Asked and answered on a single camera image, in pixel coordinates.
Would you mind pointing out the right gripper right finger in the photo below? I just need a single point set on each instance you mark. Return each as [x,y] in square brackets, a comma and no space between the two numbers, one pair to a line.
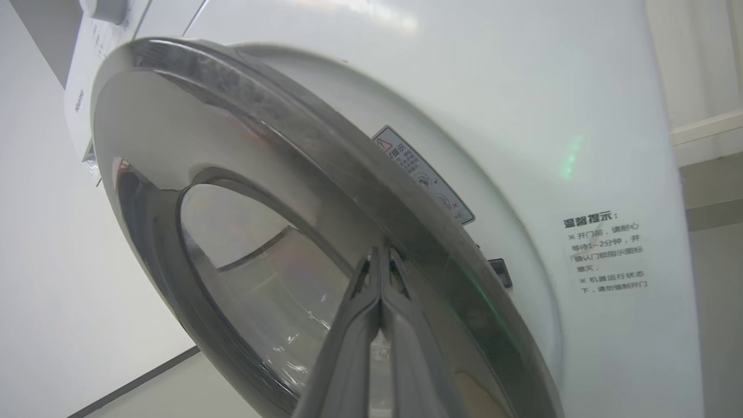
[418,360]

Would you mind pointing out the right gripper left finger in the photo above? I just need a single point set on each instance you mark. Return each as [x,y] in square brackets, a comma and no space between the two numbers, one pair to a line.
[348,348]

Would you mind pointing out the round black glass washer door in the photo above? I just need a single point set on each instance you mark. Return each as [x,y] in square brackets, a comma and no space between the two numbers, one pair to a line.
[232,145]

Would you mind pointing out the white front-load washing machine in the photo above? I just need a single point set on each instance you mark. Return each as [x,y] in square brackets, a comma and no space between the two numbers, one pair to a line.
[522,87]

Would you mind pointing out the red triangle warning sticker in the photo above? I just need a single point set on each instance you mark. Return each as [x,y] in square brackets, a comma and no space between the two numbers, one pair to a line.
[424,174]

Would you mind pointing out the printed text notice label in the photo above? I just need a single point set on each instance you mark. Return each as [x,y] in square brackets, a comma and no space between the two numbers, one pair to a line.
[606,252]

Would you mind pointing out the white control knob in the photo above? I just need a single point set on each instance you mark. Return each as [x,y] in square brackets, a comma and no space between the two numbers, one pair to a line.
[107,10]

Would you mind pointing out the white wall ledge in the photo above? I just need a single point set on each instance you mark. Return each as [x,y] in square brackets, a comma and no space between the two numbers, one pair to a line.
[708,139]

